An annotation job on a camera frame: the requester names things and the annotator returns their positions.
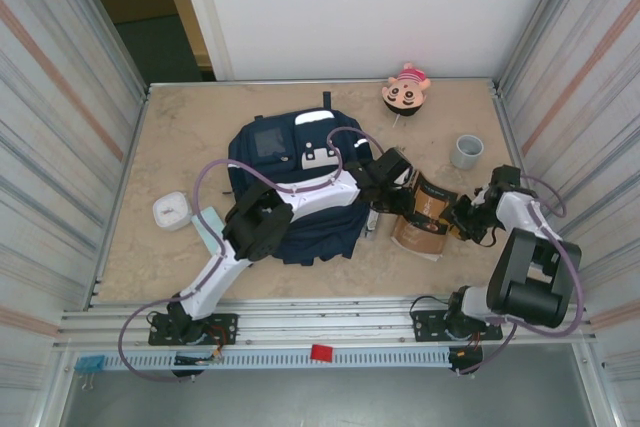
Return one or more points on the brown book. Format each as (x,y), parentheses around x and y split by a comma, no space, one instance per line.
(420,237)

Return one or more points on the clear pen pack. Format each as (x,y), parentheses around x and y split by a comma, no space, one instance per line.
(372,227)

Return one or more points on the navy blue backpack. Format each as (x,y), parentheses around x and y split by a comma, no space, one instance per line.
(320,239)

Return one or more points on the light blue pencil case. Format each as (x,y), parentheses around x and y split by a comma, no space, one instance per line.
(212,217)

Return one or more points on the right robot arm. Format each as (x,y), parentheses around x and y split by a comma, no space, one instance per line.
(525,287)

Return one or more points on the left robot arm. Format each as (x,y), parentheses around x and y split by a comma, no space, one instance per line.
(260,227)

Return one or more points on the grey cup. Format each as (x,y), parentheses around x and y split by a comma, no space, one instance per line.
(467,152)

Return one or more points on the plush doll head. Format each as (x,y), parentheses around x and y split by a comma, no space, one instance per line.
(406,93)

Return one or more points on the red block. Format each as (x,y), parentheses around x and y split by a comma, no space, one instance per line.
(322,353)

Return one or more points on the blue binder clip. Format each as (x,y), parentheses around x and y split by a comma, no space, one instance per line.
(90,363)

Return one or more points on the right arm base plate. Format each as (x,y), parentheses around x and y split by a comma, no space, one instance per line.
(425,327)

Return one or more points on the aluminium table frame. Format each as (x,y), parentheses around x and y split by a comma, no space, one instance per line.
(320,319)

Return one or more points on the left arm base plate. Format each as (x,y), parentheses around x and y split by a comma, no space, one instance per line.
(225,329)

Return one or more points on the white door frame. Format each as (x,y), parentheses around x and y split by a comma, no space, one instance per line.
(205,7)

